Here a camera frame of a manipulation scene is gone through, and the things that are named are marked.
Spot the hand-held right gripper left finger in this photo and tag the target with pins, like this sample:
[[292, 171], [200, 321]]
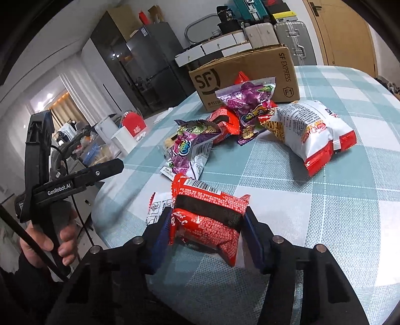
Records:
[[160, 239]]

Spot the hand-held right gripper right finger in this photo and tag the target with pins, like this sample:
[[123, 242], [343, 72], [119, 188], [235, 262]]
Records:
[[253, 242]]

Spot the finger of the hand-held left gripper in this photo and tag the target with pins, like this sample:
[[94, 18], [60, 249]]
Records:
[[104, 170]]

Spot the white snack packet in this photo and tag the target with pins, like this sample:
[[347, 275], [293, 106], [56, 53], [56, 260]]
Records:
[[156, 207]]

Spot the red snack packet black band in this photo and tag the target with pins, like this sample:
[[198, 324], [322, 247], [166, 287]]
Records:
[[212, 225]]

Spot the clear yellow wafer packet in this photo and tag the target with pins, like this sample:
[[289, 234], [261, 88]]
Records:
[[169, 143]]

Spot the purple and green candy packet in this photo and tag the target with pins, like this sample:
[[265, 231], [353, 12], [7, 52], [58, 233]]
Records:
[[187, 153]]

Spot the purple and orange snack packet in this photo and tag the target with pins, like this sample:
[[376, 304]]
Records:
[[250, 126]]

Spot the red snack packet dark window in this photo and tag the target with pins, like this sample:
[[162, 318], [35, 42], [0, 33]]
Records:
[[223, 125]]

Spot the white and red noodle packet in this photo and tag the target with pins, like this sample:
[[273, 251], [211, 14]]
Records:
[[312, 134]]

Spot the purple grape candy packet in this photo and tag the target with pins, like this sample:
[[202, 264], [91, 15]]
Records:
[[247, 97]]

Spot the brown cardboard box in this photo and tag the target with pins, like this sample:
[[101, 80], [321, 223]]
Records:
[[243, 62]]

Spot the person's left forearm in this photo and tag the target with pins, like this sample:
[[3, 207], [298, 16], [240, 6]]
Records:
[[28, 297]]

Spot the person's left hand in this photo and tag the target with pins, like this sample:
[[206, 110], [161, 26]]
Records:
[[67, 237]]

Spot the white storage bin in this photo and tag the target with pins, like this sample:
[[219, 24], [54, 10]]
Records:
[[123, 142]]

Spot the thin black rod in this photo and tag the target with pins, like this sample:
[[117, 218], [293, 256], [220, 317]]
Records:
[[31, 244]]

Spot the red gift bag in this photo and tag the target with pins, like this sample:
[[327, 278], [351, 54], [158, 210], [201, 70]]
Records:
[[134, 125]]

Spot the tan curtain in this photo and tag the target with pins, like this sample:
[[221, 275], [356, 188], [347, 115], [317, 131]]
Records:
[[64, 107]]

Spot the white sheer curtain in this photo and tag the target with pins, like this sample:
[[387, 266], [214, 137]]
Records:
[[93, 90]]

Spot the white tissue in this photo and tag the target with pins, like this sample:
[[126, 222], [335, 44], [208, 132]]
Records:
[[167, 110]]

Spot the dark glass cabinet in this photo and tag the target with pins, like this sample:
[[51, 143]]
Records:
[[106, 56]]

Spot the dark grey refrigerator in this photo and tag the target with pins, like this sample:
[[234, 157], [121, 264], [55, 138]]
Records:
[[150, 56]]

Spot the tall tan cardboard box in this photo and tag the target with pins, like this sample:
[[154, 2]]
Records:
[[123, 20]]

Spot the red bottle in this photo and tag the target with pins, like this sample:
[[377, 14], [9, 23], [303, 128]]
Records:
[[143, 17]]

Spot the brown paper bag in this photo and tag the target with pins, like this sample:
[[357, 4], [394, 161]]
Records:
[[155, 15]]

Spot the white desk with drawers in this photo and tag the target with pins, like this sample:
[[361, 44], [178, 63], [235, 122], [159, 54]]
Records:
[[218, 47]]

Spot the oval mirror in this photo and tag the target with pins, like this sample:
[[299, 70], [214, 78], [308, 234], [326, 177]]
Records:
[[200, 28]]

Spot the black bag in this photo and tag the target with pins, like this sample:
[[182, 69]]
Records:
[[228, 18]]

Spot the beige suitcase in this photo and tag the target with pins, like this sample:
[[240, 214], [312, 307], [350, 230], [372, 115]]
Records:
[[259, 34]]

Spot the pile of shoes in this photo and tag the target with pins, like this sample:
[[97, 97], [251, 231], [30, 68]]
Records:
[[392, 86]]

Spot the silver suitcase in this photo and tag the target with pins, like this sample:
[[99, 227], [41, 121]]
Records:
[[293, 34]]

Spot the teal suitcase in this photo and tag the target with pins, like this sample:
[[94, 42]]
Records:
[[247, 9]]

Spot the wooden door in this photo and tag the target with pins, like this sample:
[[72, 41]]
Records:
[[343, 37]]

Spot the yellow and black box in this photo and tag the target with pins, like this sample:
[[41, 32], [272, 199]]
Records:
[[282, 17]]

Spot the black and red shoe box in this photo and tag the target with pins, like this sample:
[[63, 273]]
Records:
[[278, 5]]

